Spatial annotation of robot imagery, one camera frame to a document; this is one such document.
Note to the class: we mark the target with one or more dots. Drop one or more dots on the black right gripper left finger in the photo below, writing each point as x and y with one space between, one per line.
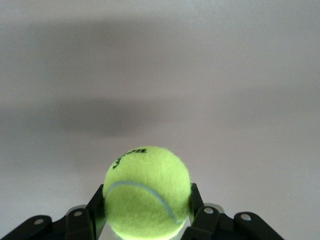
75 225

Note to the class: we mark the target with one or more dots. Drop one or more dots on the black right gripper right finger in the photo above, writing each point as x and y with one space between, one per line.
225 227

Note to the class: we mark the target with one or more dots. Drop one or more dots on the yellow tennis ball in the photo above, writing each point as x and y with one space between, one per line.
147 195

